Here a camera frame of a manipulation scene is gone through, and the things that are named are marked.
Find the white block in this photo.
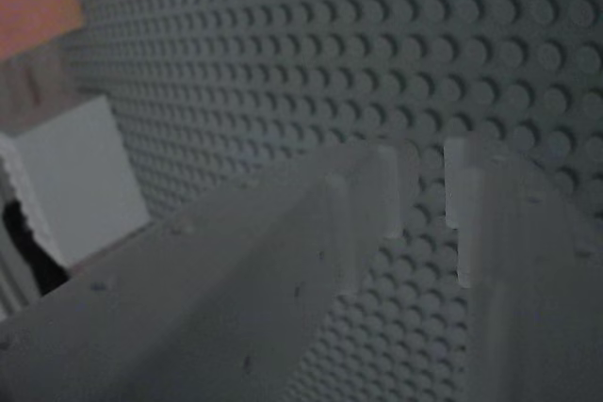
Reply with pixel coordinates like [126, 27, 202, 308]
[0, 93, 153, 318]

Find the grey studded baseplate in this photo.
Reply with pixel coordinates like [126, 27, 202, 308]
[60, 0, 603, 402]

